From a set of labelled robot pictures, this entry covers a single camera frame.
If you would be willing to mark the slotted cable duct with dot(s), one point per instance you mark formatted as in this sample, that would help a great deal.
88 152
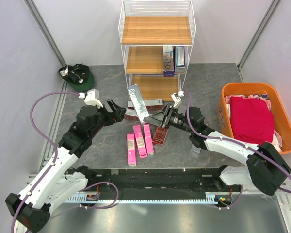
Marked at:
84 198

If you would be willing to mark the pink box left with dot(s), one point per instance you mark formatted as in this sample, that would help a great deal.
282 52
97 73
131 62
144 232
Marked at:
131 151

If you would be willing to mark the silver Protefix toothpaste box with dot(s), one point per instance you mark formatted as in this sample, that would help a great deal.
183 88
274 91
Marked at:
138 103

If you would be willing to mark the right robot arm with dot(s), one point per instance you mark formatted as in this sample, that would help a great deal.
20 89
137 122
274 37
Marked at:
262 165

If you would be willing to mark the pink box middle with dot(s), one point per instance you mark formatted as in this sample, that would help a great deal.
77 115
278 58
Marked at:
140 141

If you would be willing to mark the silver red box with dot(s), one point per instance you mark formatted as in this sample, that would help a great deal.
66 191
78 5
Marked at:
154 103
131 115

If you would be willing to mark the pink box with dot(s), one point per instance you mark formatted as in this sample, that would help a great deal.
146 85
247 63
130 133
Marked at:
148 139
140 141
131 151

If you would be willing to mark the pink box right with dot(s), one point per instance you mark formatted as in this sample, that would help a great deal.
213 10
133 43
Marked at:
148 139

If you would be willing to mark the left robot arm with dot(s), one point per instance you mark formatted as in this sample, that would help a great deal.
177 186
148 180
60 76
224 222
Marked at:
33 206

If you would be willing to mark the silver red box front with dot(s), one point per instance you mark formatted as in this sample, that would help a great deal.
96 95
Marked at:
131 115

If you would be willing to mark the slim silver toothpaste box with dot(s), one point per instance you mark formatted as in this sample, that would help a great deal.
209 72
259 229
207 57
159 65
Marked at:
195 149

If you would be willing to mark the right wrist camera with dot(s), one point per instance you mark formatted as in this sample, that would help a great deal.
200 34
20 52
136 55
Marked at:
176 97

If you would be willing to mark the purple RiO toothpaste box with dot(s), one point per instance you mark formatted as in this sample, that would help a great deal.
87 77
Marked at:
168 61

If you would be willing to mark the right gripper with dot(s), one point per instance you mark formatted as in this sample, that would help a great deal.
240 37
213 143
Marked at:
157 118

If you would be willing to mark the white pink clothes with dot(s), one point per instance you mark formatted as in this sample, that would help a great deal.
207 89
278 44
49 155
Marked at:
276 143

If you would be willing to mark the orange plastic basin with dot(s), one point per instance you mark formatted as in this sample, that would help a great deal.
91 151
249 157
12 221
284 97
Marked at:
281 120

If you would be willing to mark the silver red box rear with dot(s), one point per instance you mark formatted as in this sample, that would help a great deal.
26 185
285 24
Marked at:
154 103

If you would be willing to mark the black green cap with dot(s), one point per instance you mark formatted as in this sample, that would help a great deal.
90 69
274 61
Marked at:
78 76

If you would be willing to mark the aluminium frame post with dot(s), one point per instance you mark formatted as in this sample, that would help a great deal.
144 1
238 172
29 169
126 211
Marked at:
45 31
258 33

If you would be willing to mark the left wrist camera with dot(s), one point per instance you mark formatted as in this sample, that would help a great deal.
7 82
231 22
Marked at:
91 98

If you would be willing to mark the red cloth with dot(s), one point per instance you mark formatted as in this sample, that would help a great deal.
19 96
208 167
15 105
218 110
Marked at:
253 119

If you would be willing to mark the dark red toothpaste box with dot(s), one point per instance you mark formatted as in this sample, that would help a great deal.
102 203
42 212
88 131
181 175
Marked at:
160 136

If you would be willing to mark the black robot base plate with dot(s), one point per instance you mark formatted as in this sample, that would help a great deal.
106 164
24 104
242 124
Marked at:
200 180

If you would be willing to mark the left aluminium frame post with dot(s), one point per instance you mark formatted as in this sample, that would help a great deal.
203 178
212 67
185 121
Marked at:
45 31

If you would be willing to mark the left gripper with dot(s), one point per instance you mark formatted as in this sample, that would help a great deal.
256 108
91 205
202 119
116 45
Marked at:
120 111

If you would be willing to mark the white wire wooden shelf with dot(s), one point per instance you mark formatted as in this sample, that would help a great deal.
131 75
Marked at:
147 26

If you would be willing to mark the right aluminium frame post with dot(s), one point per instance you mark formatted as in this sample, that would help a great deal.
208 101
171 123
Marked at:
258 33

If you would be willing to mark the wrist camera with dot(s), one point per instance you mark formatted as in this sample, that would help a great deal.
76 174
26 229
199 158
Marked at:
176 97
91 98

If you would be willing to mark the aluminium floor rail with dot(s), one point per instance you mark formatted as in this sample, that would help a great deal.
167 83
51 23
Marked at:
46 115

